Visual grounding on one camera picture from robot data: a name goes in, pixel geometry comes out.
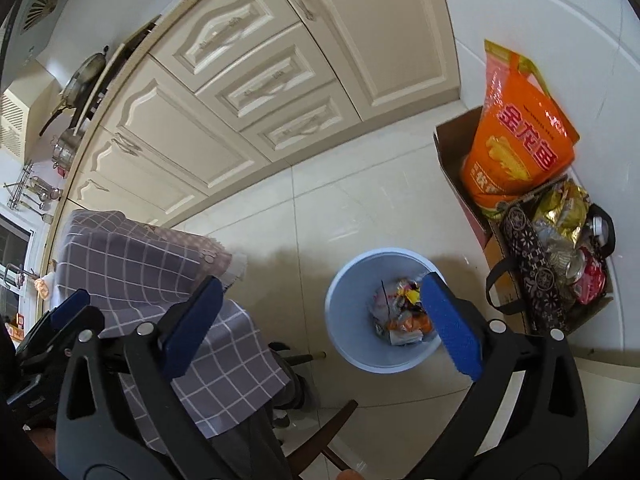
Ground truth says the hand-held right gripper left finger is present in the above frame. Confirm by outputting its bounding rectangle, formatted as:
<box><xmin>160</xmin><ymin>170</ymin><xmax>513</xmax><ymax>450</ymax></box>
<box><xmin>54</xmin><ymin>275</ymin><xmax>241</xmax><ymax>480</ymax></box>

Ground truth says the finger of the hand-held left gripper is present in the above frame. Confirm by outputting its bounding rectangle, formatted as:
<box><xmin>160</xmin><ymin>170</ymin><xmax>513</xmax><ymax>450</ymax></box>
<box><xmin>49</xmin><ymin>290</ymin><xmax>105</xmax><ymax>347</ymax></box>

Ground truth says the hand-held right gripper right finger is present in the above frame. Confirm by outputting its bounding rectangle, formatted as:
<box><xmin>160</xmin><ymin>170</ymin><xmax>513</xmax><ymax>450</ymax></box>
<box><xmin>410</xmin><ymin>271</ymin><xmax>589</xmax><ymax>480</ymax></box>

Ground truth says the orange white snack wrapper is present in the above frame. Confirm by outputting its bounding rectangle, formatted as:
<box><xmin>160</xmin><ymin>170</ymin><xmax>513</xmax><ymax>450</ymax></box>
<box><xmin>34</xmin><ymin>272</ymin><xmax>55</xmax><ymax>302</ymax></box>

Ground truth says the pile of snack wrappers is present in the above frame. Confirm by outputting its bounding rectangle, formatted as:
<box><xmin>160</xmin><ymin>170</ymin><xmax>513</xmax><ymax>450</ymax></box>
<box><xmin>369</xmin><ymin>275</ymin><xmax>437</xmax><ymax>349</ymax></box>

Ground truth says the light blue trash bin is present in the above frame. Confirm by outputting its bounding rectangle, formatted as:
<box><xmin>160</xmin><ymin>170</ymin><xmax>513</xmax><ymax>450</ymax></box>
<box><xmin>324</xmin><ymin>248</ymin><xmax>447</xmax><ymax>374</ymax></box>

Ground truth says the small orange box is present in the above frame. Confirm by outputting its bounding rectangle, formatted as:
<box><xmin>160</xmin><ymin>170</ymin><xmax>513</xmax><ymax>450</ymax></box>
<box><xmin>5</xmin><ymin>311</ymin><xmax>29</xmax><ymax>344</ymax></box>

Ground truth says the dark framed window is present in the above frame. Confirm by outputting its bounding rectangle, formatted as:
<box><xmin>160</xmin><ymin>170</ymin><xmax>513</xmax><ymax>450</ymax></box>
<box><xmin>0</xmin><ymin>216</ymin><xmax>37</xmax><ymax>322</ymax></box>

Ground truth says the grey checked tablecloth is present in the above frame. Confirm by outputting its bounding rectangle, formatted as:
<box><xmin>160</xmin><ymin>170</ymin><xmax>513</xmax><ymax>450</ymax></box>
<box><xmin>52</xmin><ymin>209</ymin><xmax>297</xmax><ymax>457</ymax></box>

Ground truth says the black patterned tote bag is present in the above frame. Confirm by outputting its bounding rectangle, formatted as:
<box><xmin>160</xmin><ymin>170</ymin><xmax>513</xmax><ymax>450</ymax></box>
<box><xmin>485</xmin><ymin>200</ymin><xmax>618</xmax><ymax>337</ymax></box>

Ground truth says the metal utensil rack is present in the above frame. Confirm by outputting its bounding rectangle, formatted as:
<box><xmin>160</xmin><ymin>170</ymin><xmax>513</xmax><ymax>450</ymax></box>
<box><xmin>2</xmin><ymin>161</ymin><xmax>64</xmax><ymax>217</ymax></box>

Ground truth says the silver foil packet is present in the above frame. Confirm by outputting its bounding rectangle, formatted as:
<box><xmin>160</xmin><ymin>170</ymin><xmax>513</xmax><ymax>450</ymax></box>
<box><xmin>534</xmin><ymin>224</ymin><xmax>587</xmax><ymax>272</ymax></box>

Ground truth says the red drink can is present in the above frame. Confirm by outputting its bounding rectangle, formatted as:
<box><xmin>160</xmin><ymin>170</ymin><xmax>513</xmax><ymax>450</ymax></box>
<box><xmin>565</xmin><ymin>247</ymin><xmax>609</xmax><ymax>306</ymax></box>

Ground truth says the steel pot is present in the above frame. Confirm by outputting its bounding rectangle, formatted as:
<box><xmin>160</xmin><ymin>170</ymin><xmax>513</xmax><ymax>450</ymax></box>
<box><xmin>51</xmin><ymin>129</ymin><xmax>84</xmax><ymax>172</ymax></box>

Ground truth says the gold foil packet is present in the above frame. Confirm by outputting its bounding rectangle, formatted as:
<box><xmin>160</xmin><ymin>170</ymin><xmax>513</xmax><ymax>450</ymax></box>
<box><xmin>531</xmin><ymin>179</ymin><xmax>592</xmax><ymax>244</ymax></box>

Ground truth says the brown cardboard box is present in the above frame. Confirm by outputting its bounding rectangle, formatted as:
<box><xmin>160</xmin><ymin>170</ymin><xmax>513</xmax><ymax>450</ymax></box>
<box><xmin>432</xmin><ymin>105</ymin><xmax>617</xmax><ymax>337</ymax></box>

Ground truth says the dark wooden chair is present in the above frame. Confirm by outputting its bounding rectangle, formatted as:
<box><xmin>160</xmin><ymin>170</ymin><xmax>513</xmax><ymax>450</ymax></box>
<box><xmin>269</xmin><ymin>341</ymin><xmax>361</xmax><ymax>480</ymax></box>

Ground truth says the orange rice bag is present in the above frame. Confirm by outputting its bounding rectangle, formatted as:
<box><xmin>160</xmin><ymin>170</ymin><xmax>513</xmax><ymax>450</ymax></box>
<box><xmin>460</xmin><ymin>39</ymin><xmax>582</xmax><ymax>219</ymax></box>

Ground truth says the cream cabinet drawer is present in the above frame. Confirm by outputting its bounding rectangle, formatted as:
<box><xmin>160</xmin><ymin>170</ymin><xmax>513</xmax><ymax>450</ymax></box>
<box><xmin>149</xmin><ymin>0</ymin><xmax>302</xmax><ymax>94</ymax></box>
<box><xmin>239</xmin><ymin>80</ymin><xmax>364</xmax><ymax>164</ymax></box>
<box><xmin>194</xmin><ymin>22</ymin><xmax>339</xmax><ymax>134</ymax></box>

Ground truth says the steel wok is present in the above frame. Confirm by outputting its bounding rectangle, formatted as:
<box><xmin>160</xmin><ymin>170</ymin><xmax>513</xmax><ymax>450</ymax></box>
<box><xmin>39</xmin><ymin>46</ymin><xmax>112</xmax><ymax>137</ymax></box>

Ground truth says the black gas stove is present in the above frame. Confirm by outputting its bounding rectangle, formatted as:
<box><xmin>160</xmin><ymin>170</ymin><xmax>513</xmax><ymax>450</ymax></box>
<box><xmin>74</xmin><ymin>16</ymin><xmax>162</xmax><ymax>132</ymax></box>

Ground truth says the silver range hood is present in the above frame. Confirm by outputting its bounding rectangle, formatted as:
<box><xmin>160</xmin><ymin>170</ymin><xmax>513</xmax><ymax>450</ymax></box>
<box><xmin>0</xmin><ymin>0</ymin><xmax>77</xmax><ymax>92</ymax></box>

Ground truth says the cream kitchen cabinet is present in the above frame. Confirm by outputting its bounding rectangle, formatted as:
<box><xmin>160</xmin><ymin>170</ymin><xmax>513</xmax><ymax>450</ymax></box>
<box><xmin>46</xmin><ymin>0</ymin><xmax>462</xmax><ymax>272</ymax></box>

